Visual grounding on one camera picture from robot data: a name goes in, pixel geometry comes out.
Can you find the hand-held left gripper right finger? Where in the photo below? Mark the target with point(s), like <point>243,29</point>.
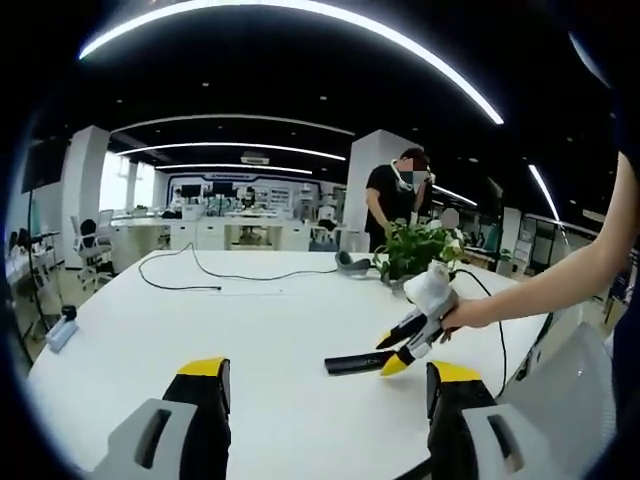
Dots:
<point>450,425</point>

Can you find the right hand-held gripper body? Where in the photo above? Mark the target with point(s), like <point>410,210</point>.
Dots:
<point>432,295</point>

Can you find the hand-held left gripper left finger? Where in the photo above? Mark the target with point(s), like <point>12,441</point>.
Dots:
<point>205,425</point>

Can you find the black remote control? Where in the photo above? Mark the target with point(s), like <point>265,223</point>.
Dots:
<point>352,364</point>

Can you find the person's right hand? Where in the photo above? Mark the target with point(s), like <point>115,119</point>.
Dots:
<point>470,314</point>

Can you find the grey neck-worn device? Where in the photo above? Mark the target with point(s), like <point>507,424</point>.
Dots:
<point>350,267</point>
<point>397,290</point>

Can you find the green potted plant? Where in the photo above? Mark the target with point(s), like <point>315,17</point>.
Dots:
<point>415,247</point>

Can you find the white perforated basket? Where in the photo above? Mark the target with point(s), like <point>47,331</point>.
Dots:
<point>570,400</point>

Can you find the small black device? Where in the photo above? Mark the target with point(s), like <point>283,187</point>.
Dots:
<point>68,313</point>

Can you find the white office chair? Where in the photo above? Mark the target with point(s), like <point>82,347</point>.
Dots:
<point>92,245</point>

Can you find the long ceiling light strip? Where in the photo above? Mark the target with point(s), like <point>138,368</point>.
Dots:
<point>300,10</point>

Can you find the dark wall monitor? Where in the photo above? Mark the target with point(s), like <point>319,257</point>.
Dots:
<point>45,165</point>

